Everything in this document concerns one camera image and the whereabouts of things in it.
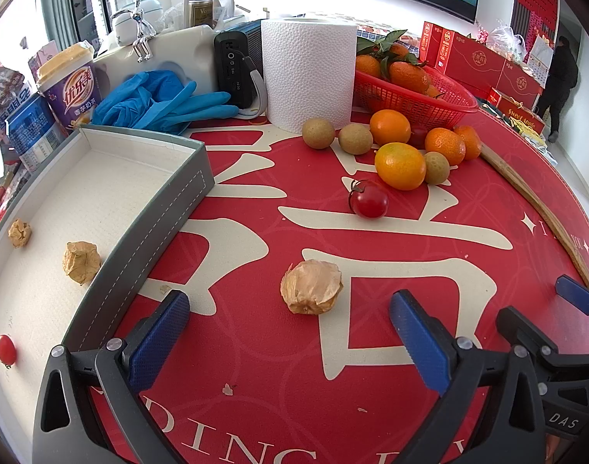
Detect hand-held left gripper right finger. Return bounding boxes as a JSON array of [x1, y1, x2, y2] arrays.
[[390, 290, 549, 464]]

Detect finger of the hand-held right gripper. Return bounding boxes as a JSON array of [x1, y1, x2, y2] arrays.
[[496, 306, 589, 382], [554, 275, 589, 317]]

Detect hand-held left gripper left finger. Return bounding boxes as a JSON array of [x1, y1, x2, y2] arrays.
[[32, 290, 191, 464]]

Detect physalis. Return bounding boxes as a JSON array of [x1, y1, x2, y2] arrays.
[[62, 241, 102, 286], [7, 218, 33, 248], [280, 258, 344, 316]]

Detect grey tray with white inside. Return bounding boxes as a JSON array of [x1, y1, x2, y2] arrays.
[[0, 123, 217, 445]]

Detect red cherry tomato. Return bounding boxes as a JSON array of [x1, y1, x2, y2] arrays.
[[0, 333, 17, 368], [347, 179, 390, 219]]

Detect small brown kiwi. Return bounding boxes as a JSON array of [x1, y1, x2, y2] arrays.
[[338, 123, 374, 155], [301, 117, 336, 150], [422, 151, 452, 185]]

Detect yellowish orange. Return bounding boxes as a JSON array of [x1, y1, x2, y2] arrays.
[[374, 142, 427, 191]]

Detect long wooden back scratcher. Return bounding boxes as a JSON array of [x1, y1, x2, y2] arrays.
[[478, 144, 589, 291]]

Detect red printed table mat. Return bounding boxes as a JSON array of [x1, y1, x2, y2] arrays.
[[72, 82, 589, 464]]

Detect blue rubber gloves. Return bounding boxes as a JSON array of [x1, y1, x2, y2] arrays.
[[91, 70, 241, 133]]

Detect red plastic basket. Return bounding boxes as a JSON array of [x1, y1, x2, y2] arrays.
[[355, 60, 480, 129]]

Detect blue drink can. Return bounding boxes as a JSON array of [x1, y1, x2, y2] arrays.
[[7, 94, 58, 172]]

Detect purple milk tea cup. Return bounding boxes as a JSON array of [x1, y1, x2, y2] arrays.
[[36, 41, 104, 136]]

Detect stack of red gift boxes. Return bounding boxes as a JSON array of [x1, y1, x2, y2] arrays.
[[419, 20, 550, 135]]

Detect white plastic bag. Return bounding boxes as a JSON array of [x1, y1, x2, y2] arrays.
[[485, 22, 527, 61]]

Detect black portable speaker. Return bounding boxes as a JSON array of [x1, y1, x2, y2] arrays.
[[213, 20, 263, 109]]

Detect white storage container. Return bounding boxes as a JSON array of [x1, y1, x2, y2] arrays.
[[94, 22, 227, 90]]

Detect white paper towel roll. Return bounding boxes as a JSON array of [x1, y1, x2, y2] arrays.
[[260, 17, 359, 133]]

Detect large snack bag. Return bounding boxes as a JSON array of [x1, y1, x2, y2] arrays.
[[0, 58, 29, 121]]

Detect green orange leaves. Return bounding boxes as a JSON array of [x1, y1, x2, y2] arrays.
[[356, 29, 423, 66]]

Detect silver rabbit figure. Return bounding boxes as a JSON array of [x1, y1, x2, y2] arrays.
[[111, 0, 157, 63]]

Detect pink drink carton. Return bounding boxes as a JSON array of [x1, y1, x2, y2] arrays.
[[27, 41, 58, 71]]

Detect white round jar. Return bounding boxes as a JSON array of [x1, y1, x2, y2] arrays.
[[111, 0, 168, 44]]

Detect brown bottle with black cap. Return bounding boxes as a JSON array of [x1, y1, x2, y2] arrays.
[[187, 0, 217, 30]]

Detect glass door fridge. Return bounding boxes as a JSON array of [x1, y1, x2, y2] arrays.
[[38, 0, 145, 54]]

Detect wall calendar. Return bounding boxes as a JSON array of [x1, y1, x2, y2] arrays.
[[529, 34, 556, 78]]

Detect grey cable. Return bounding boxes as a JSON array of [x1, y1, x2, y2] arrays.
[[234, 55, 268, 118]]

